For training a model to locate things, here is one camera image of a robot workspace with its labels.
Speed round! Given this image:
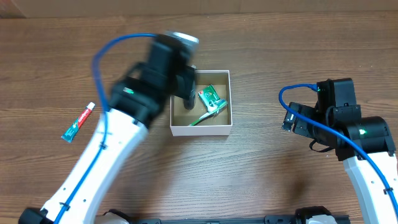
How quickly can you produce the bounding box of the right blue cable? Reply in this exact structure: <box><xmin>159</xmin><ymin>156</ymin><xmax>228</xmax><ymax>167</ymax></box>
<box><xmin>278</xmin><ymin>83</ymin><xmax>398</xmax><ymax>215</ymax></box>

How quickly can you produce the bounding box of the green soap box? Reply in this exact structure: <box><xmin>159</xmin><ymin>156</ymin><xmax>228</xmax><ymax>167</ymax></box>
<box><xmin>198</xmin><ymin>85</ymin><xmax>221</xmax><ymax>113</ymax></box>

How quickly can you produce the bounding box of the blue cable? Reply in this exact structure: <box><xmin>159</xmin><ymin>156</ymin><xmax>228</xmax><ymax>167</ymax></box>
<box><xmin>52</xmin><ymin>32</ymin><xmax>159</xmax><ymax>224</ymax></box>
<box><xmin>278</xmin><ymin>83</ymin><xmax>398</xmax><ymax>215</ymax></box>

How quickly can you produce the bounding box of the white cardboard box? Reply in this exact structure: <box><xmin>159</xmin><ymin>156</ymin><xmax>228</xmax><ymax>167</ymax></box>
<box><xmin>170</xmin><ymin>70</ymin><xmax>233</xmax><ymax>136</ymax></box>

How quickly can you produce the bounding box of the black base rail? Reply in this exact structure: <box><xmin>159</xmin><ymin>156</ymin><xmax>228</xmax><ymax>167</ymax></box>
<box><xmin>95</xmin><ymin>206</ymin><xmax>351</xmax><ymax>224</ymax></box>

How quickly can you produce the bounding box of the left blue cable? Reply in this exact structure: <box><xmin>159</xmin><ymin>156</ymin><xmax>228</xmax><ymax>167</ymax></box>
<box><xmin>52</xmin><ymin>32</ymin><xmax>159</xmax><ymax>224</ymax></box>

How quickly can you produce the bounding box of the clear foam pump bottle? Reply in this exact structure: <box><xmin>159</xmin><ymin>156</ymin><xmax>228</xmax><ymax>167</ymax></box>
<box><xmin>183</xmin><ymin>91</ymin><xmax>195</xmax><ymax>110</ymax></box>

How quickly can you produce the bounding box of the green toothbrush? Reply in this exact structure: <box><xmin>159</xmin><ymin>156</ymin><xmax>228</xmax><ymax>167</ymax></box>
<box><xmin>189</xmin><ymin>99</ymin><xmax>228</xmax><ymax>126</ymax></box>

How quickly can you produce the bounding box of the red teal toothpaste tube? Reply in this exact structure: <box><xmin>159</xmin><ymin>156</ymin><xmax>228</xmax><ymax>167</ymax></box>
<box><xmin>62</xmin><ymin>102</ymin><xmax>96</xmax><ymax>143</ymax></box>

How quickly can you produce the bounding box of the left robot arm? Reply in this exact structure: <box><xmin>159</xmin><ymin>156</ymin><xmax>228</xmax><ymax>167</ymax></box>
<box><xmin>18</xmin><ymin>33</ymin><xmax>199</xmax><ymax>223</ymax></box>

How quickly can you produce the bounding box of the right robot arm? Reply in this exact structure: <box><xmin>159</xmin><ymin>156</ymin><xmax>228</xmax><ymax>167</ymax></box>
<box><xmin>278</xmin><ymin>78</ymin><xmax>397</xmax><ymax>223</ymax></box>

